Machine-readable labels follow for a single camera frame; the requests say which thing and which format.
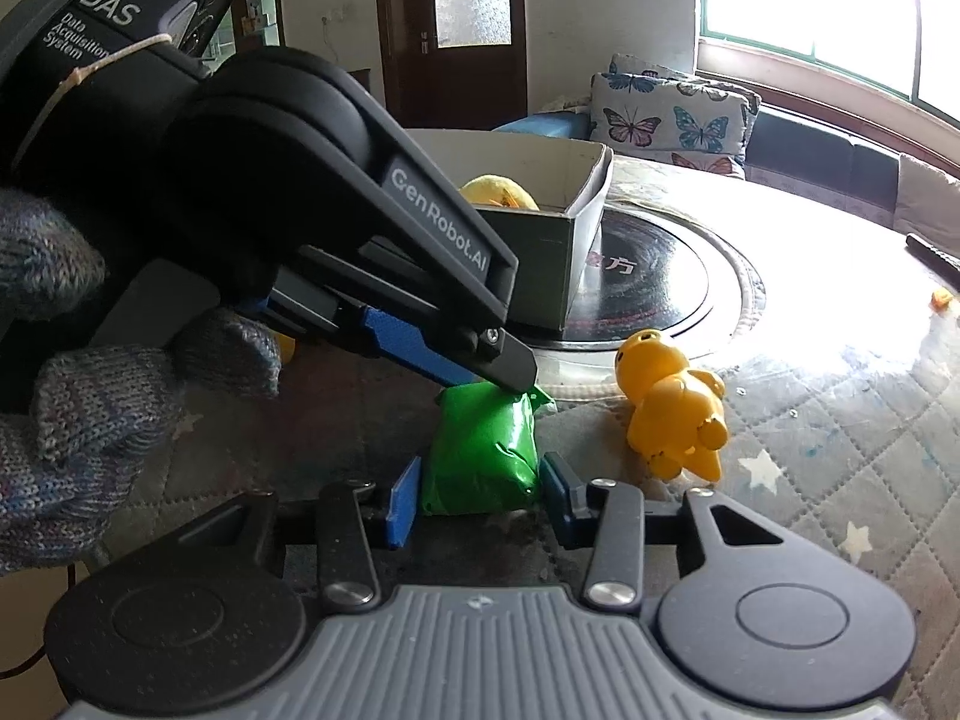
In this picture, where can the green plastic packet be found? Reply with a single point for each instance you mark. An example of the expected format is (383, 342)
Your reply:
(480, 450)

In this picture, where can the grey cardboard box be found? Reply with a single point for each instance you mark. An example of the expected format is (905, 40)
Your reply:
(544, 255)

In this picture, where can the butterfly print pillow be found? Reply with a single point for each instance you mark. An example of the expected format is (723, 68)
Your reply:
(645, 67)
(675, 124)

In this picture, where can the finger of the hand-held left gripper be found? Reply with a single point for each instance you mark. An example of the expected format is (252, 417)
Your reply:
(390, 335)

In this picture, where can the dark blue sofa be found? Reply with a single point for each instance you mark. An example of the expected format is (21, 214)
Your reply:
(817, 154)

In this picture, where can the yellow plush toy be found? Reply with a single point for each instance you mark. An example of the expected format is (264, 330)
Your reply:
(496, 192)

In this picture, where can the black remote control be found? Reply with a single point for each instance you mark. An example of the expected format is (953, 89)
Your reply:
(934, 253)

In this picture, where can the brown wooden door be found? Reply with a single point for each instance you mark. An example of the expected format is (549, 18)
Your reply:
(401, 30)

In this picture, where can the glass cabinet shelf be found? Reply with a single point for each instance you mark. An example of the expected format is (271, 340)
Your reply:
(255, 15)

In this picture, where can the beige rubber band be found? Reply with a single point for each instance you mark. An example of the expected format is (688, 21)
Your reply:
(112, 54)

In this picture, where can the white wall socket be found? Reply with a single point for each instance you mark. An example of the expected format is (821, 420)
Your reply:
(336, 14)

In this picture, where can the black round hotplate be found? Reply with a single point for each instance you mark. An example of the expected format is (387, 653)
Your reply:
(645, 270)

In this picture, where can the beige cushion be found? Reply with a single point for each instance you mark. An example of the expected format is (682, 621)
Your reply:
(930, 191)

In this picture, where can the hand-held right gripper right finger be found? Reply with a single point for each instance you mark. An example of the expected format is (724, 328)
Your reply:
(559, 499)

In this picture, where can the person's left hand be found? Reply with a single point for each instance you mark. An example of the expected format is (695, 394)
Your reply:
(82, 435)

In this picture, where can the yellow bear toy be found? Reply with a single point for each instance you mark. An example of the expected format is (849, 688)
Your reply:
(675, 405)

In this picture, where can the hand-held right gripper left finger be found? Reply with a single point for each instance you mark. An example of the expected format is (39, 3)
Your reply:
(402, 506)

